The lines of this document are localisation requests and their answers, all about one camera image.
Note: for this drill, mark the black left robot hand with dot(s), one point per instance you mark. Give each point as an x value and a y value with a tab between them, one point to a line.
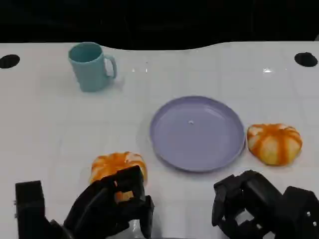
97	206

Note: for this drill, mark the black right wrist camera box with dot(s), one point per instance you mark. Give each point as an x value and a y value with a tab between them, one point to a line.
302	214

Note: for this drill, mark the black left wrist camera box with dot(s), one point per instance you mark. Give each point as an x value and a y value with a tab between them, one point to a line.
30	209

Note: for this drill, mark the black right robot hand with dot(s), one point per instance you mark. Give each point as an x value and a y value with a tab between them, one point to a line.
256	199

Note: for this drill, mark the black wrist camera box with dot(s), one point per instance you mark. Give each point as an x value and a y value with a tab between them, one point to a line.
30	209
302	214

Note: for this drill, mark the orange white toy bread roll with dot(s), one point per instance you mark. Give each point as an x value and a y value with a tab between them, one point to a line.
112	163
274	144

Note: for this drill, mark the lilac plate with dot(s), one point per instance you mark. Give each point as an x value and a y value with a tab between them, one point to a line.
197	134

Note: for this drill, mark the pale green mug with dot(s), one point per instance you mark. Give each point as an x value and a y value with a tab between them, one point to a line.
88	69

